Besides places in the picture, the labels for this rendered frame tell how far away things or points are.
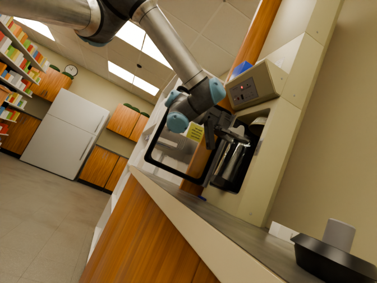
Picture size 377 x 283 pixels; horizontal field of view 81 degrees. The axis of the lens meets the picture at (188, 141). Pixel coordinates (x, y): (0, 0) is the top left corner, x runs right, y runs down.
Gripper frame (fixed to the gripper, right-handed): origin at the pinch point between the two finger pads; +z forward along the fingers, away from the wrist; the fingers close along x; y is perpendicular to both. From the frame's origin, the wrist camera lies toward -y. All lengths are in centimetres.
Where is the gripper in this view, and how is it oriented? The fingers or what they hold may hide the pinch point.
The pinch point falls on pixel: (239, 142)
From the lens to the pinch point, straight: 94.8
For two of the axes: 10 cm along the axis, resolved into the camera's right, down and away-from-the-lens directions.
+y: 4.1, -8.9, 1.8
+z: 8.5, 4.5, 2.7
